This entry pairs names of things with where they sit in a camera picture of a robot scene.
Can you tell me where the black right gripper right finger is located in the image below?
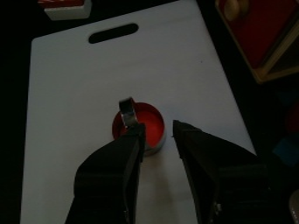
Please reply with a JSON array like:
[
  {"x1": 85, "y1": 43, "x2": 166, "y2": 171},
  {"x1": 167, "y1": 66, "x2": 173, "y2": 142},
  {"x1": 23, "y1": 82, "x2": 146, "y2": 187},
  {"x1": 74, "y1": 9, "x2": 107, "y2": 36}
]
[{"x1": 173, "y1": 119, "x2": 275, "y2": 224}]

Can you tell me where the red and white block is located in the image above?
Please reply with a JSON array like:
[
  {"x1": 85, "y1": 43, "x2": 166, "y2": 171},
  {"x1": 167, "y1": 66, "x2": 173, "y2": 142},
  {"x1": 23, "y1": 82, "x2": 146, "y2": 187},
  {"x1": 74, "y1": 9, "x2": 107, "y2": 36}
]
[{"x1": 36, "y1": 0, "x2": 94, "y2": 22}]

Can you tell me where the wooden box with slot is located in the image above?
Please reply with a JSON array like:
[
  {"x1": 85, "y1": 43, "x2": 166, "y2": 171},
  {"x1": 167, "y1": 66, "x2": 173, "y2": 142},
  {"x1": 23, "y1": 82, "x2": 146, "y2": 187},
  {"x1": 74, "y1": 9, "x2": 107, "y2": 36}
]
[{"x1": 250, "y1": 20, "x2": 299, "y2": 86}]

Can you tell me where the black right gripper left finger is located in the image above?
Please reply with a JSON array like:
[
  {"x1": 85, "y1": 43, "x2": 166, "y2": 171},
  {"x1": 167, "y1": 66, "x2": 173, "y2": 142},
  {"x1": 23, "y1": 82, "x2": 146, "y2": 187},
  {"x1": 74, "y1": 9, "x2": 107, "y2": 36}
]
[{"x1": 63, "y1": 122, "x2": 149, "y2": 224}]

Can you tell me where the white plastic cutting board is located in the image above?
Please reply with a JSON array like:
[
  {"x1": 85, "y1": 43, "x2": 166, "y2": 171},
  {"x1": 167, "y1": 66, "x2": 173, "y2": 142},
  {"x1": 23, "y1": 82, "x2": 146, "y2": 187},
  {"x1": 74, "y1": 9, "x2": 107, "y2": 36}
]
[{"x1": 19, "y1": 0, "x2": 259, "y2": 224}]

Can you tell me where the red dough disc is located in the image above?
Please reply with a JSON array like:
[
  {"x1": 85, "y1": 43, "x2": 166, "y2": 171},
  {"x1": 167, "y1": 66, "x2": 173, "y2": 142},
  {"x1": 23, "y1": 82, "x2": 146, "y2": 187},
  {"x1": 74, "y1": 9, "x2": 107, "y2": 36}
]
[{"x1": 114, "y1": 109, "x2": 165, "y2": 149}]

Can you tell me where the blue toy piece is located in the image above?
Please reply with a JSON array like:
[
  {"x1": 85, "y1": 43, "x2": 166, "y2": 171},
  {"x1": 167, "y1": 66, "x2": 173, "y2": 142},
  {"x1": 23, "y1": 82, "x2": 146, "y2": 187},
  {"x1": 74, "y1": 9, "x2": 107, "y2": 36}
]
[{"x1": 271, "y1": 136, "x2": 299, "y2": 168}]

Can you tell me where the red drawer with wooden knob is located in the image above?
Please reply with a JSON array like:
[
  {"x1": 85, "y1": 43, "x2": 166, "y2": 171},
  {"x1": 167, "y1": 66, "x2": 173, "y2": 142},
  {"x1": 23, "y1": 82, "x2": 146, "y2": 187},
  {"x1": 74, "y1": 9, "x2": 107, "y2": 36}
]
[{"x1": 214, "y1": 0, "x2": 299, "y2": 71}]

